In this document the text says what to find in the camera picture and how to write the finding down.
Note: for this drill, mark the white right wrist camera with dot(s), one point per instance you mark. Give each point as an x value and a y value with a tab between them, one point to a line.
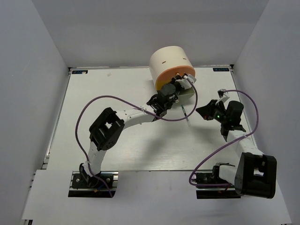
223	96

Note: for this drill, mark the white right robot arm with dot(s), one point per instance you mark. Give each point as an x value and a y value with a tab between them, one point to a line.
255	174

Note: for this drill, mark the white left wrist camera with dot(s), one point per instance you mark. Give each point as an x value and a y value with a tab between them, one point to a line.
186	81

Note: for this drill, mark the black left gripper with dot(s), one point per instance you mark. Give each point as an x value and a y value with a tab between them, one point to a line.
173	80

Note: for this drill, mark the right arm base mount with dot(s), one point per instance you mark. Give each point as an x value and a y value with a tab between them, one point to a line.
209	186

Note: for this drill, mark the blue label sticker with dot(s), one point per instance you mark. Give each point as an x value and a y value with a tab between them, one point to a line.
79	72
221	69

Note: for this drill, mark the blue label sticker left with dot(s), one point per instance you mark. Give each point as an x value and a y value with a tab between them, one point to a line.
79	72

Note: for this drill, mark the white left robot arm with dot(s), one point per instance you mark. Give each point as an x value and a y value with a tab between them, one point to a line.
107	128

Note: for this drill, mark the blue label sticker right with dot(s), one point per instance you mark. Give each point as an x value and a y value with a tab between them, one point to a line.
221	69

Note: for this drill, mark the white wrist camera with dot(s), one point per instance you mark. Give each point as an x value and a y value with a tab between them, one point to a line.
223	96
186	81

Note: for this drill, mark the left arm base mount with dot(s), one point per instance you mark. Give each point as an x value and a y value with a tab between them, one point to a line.
96	189

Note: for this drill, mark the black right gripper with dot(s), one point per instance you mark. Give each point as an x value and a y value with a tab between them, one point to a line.
206	111

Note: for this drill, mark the green gel pen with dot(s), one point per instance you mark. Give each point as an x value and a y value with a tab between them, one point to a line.
185	114

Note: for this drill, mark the round cream drawer organizer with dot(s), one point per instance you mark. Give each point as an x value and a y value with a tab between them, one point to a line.
168	62

